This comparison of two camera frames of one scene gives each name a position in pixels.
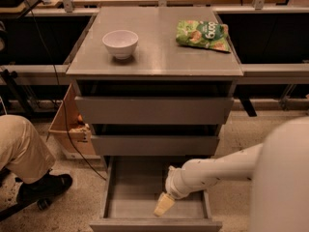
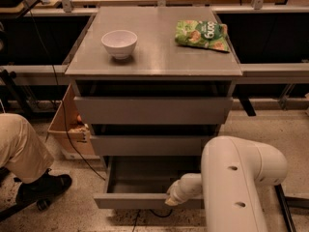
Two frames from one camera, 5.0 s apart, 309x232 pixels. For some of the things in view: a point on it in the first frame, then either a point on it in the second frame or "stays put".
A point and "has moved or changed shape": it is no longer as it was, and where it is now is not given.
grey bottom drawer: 133,187 has moved or changed shape
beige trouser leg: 22,150 stays put
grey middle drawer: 154,139 stays put
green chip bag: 203,35 stays put
